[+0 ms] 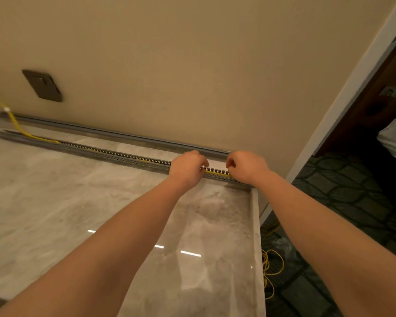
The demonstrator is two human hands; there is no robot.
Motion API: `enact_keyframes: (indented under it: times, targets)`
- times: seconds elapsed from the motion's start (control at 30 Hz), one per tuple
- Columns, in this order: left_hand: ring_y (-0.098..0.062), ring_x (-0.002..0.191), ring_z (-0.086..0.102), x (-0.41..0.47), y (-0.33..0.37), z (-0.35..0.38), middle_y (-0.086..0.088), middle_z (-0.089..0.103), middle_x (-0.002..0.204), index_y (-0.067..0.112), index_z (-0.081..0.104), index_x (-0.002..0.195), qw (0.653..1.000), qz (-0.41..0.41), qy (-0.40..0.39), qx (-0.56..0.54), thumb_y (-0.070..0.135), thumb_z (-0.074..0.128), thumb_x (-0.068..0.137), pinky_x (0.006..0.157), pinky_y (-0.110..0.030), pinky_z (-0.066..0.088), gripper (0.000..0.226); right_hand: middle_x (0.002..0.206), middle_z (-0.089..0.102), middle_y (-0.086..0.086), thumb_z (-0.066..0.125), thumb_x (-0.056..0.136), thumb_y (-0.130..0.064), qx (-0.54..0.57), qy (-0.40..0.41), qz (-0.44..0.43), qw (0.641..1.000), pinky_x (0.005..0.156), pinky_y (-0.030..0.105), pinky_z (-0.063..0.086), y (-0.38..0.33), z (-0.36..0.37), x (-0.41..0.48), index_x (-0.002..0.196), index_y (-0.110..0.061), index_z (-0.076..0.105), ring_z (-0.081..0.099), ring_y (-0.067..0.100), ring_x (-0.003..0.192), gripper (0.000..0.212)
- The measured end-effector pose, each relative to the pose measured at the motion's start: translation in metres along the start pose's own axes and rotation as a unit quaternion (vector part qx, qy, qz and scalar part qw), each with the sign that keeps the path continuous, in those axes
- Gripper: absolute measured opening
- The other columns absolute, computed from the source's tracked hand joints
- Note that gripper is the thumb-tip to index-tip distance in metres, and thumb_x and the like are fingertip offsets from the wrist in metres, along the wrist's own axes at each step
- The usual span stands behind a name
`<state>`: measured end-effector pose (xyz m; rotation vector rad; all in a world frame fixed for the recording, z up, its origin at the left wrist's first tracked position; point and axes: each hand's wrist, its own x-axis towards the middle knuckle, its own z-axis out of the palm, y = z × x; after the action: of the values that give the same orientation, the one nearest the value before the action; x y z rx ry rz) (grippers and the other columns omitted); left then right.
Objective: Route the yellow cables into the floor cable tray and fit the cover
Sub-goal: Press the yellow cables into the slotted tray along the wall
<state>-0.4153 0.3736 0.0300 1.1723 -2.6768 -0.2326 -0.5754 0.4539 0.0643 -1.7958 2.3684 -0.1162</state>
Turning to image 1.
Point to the person's left hand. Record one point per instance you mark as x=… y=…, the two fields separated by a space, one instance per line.
x=184 y=170

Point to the person's right hand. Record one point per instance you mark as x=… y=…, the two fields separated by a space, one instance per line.
x=249 y=167

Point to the person's right fingers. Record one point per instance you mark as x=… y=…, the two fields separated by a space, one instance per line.
x=231 y=164

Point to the person's left fingers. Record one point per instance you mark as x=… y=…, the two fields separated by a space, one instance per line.
x=199 y=160

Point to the person's right forearm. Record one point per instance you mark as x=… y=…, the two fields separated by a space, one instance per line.
x=320 y=247

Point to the person's left forearm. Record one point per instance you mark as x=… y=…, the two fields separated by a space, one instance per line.
x=112 y=247

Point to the clear plastic bag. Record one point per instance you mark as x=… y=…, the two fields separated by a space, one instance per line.
x=283 y=247

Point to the dark brown wooden door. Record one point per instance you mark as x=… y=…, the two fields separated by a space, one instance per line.
x=373 y=108

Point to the metal door latch plate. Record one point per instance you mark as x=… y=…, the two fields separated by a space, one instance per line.
x=391 y=91

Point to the white door frame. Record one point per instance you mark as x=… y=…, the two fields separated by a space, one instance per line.
x=349 y=83

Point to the dark wall switch plate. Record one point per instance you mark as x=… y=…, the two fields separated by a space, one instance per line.
x=43 y=85

